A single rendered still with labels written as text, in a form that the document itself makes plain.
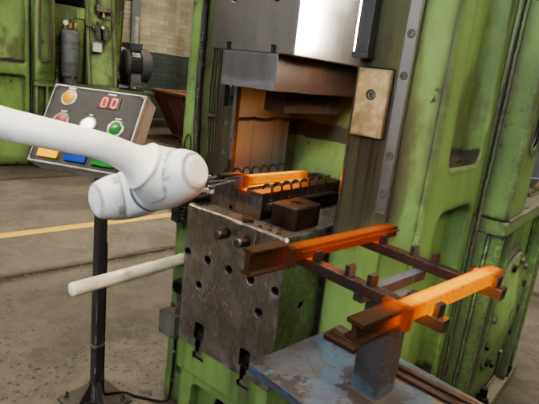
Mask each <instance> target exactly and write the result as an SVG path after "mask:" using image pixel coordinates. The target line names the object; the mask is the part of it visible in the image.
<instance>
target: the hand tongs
mask: <svg viewBox="0 0 539 404"><path fill-rule="evenodd" d="M323 338H324V339H326V340H327V341H330V342H331V343H333V344H335V345H337V346H339V347H341V348H342V349H344V350H346V351H348V352H350V353H352V354H356V353H357V349H358V345H356V344H355V343H354V342H352V341H350V340H348V339H346V338H345V337H344V333H342V332H340V331H338V330H336V329H332V330H330V332H327V333H324V335H323ZM398 369H399V370H402V371H404V372H406V373H407V374H410V375H411V376H413V377H415V378H418V379H419V380H421V381H423V382H426V383H427V384H429V385H431V386H433V387H435V388H436V389H438V390H441V391H443V392H444V393H446V394H449V395H451V396H452V397H454V398H456V399H458V400H460V401H462V402H464V403H466V404H479V403H477V402H474V401H473V400H472V399H470V398H467V397H465V396H464V395H462V394H459V393H457V392H455V391H454V390H451V389H449V388H447V387H446V386H443V385H441V384H439V383H438V382H436V381H434V380H432V379H430V378H428V377H426V376H424V375H422V374H420V373H418V372H416V371H414V370H412V369H410V368H408V367H406V366H404V365H402V364H400V363H399V364H398ZM396 376H397V377H399V378H402V379H403V380H404V381H406V382H409V383H411V384H412V385H413V386H416V387H418V388H420V389H421V390H423V391H425V392H427V393H429V394H431V395H433V396H434V397H436V398H438V399H440V400H442V401H444V402H446V403H447V404H461V403H459V402H457V401H455V400H453V399H451V398H449V397H447V396H446V395H444V394H442V393H440V392H438V391H436V390H434V389H432V388H431V387H429V386H426V385H424V384H423V383H421V382H418V381H417V380H415V379H414V378H411V377H409V376H407V375H406V374H404V373H402V372H400V371H398V370H397V373H396Z"/></svg>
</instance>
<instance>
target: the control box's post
mask: <svg viewBox="0 0 539 404"><path fill-rule="evenodd" d="M106 259H107V220H105V219H101V218H98V217H97V216H96V215H95V214H94V244H93V274H92V276H93V277H94V276H98V275H101V274H104V273H106ZM104 307H105V288H104V289H99V290H96V291H93V292H92V305H91V344H93V345H94V346H98V345H101V344H103V331H104ZM102 378H103V346H102V347H99V348H97V349H93V348H92V347H91V364H90V382H92V384H93V393H92V394H93V395H92V397H93V398H92V401H93V402H96V397H95V396H96V386H97V383H100V384H101V387H102Z"/></svg>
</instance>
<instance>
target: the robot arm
mask: <svg viewBox="0 0 539 404"><path fill-rule="evenodd" d="M0 139H3V140H6V141H10V142H15V143H22V144H25V145H30V146H34V147H41V148H46V149H50V150H54V151H58V152H66V153H70V154H74V155H78V156H85V157H88V158H92V159H95V160H99V161H102V162H104V163H106V164H109V165H111V166H112V167H114V168H117V169H118V170H120V172H118V173H117V174H113V175H109V176H105V177H104V178H101V179H99V180H97V181H96V182H94V183H93V184H91V186H90V188H89V193H88V201H89V205H90V207H91V210H92V211H93V213H94V214H95V215H96V216H97V217H98V218H101V219H105V220H129V219H134V218H139V217H143V216H148V215H151V214H153V213H154V212H155V211H160V210H165V209H170V208H175V207H177V206H180V205H182V204H185V203H188V202H189V201H190V200H193V199H194V198H196V197H197V196H199V195H200V194H205V193H207V195H208V196H210V197H211V196H214V195H216V194H219V193H222V192H227V191H230V188H235V187H240V186H242V181H243V176H230V177H224V179H223V180H219V179H218V175H217V174H216V173H214V176H211V175H209V172H208V168H207V165H206V163H205V161H204V159H203V158H202V157H201V156H200V155H199V154H197V153H196V152H194V151H190V150H187V149H176V148H174V147H165V146H161V145H158V144H156V143H149V144H147V145H144V146H142V145H138V144H135V143H132V142H130V141H127V140H125V139H122V138H120V137H117V136H115V135H111V134H108V133H106V132H102V131H97V130H95V129H91V128H88V127H82V126H79V125H75V124H72V123H66V122H63V121H59V120H56V119H50V118H47V117H43V116H40V115H34V114H31V113H28V112H25V111H19V110H15V109H12V108H9V107H4V106H1V105H0Z"/></svg>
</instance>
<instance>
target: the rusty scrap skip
mask: <svg viewBox="0 0 539 404"><path fill-rule="evenodd" d="M149 90H150V91H152V93H153V96H155V98H156V101H157V103H158V105H159V107H160V109H161V112H162V114H163V116H164V118H165V120H166V122H167V125H168V127H169V129H170V131H171V133H172V134H175V135H172V140H174V141H176V142H182V139H183V127H184V109H185V99H186V91H182V90H171V89H160V88H149Z"/></svg>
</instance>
